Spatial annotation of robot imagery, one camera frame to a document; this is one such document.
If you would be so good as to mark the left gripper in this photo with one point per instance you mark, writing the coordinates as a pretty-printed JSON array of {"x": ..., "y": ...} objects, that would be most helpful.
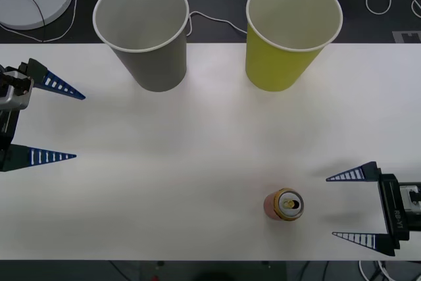
[{"x": 8, "y": 126}]

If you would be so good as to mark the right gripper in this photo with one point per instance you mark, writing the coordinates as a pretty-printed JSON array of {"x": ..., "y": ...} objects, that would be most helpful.
[{"x": 393, "y": 208}]

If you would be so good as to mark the pink can with gold top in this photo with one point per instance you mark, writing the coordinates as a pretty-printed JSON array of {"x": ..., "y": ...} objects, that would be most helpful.
[{"x": 284, "y": 205}]

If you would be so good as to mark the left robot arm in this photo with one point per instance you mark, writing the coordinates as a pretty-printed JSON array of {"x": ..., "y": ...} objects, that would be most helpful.
[{"x": 14, "y": 95}]

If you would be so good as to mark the grey plastic bin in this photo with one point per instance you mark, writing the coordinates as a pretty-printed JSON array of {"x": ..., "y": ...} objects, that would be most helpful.
[{"x": 154, "y": 60}]

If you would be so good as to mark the yellow-green plastic bin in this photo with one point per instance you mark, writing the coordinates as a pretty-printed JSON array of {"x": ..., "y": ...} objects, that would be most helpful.
[{"x": 276, "y": 67}]

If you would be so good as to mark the grey marker plate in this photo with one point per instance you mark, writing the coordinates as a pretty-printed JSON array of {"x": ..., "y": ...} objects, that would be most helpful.
[{"x": 408, "y": 36}]

